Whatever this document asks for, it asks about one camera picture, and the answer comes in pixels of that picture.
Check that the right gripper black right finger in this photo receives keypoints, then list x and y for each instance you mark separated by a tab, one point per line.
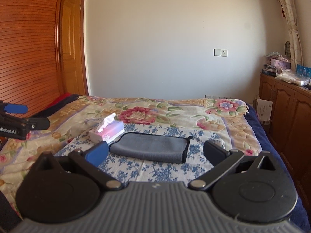
224	162

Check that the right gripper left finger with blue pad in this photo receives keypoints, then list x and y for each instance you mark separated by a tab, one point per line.
86	163

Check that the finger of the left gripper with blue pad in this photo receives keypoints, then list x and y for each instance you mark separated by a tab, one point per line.
13	108

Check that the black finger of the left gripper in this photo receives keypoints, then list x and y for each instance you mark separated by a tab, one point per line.
37	123

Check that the purple grey microfiber towel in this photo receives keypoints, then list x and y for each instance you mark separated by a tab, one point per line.
156	148

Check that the wooden room door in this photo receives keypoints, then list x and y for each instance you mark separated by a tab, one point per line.
73	56

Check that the pink white tissue box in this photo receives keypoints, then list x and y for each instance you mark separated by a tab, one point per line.
107	131

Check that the blue floral white cloth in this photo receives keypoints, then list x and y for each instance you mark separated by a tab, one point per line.
127	169

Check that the floral plush bed blanket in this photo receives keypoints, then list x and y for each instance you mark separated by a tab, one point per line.
225	122

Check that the red blanket at headboard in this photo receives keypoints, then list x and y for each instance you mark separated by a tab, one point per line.
59	99

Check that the white radiator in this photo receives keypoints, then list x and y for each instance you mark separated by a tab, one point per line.
215	97

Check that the white cardboard box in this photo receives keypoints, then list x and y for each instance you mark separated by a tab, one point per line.
263	110

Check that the wooden low cabinet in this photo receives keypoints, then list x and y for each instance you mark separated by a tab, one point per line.
289	129

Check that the navy blue bed sheet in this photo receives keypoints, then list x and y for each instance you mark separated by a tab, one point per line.
299	215

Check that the wooden slatted wardrobe door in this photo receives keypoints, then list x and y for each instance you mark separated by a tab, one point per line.
31	53

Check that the dark stacked books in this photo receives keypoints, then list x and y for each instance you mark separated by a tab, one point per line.
269	70

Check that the beige plastic bag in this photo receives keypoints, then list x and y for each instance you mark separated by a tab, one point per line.
290	77

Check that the pink purple box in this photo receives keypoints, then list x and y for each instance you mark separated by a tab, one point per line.
279	64

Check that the blue gift bag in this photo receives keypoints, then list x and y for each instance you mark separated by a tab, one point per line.
303	71

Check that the green woven fan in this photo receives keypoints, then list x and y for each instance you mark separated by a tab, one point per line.
287	50

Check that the beige patterned curtain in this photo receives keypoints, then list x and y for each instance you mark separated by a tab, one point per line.
296	54

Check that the white wall socket switch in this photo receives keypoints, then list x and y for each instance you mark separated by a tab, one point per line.
220	52

